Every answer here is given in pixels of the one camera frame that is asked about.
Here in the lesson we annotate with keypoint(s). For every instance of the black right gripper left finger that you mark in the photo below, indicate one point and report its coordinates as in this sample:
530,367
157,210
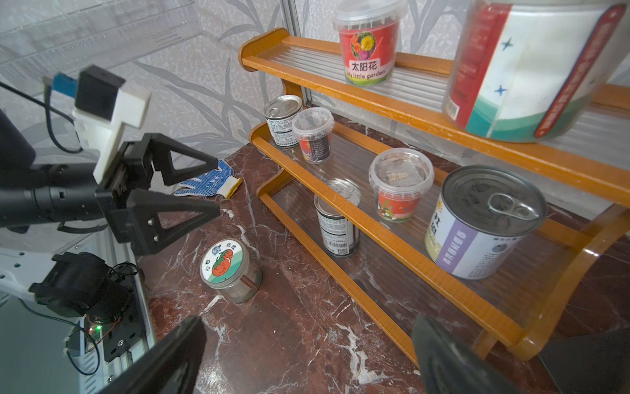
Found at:
172,366

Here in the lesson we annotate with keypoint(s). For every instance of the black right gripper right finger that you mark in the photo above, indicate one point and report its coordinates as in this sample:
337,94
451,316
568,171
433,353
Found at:
448,366

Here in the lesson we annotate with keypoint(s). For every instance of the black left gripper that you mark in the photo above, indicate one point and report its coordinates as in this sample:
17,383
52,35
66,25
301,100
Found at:
152,221

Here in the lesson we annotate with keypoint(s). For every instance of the tomato lid jar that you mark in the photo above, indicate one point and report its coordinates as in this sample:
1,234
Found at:
228,269
525,71

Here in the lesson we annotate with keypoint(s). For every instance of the small clear cup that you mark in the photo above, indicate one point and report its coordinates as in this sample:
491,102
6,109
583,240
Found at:
400,177
313,128

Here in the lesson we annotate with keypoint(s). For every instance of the small red label plastic cup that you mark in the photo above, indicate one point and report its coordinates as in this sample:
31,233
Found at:
369,32

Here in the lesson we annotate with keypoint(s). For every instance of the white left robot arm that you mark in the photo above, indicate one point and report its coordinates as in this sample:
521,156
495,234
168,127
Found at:
32,194

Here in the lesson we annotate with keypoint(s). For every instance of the black label can bottom shelf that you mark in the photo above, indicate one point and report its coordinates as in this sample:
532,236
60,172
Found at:
340,236

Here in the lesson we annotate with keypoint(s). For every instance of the orange wooden three-tier shelf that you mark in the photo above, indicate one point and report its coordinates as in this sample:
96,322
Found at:
398,229

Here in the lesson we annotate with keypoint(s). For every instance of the blue dotted work glove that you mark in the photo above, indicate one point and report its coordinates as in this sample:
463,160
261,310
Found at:
220,181

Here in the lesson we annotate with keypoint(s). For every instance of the left green circuit board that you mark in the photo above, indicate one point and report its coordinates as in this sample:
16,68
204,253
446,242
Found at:
97,332

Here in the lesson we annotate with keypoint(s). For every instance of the silver pull-tab can left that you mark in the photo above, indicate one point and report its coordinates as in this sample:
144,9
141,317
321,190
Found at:
280,114

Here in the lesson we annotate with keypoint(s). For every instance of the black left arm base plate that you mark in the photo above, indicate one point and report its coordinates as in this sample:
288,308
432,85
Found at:
121,302

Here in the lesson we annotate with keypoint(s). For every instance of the aluminium front rail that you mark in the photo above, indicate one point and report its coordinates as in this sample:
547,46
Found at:
96,373

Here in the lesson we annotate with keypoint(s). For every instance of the dark metal tree base plate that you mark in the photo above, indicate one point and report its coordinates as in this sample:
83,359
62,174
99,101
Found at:
597,363

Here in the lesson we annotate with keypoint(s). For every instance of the clear acrylic wall shelf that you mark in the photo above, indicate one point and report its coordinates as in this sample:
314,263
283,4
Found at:
107,35

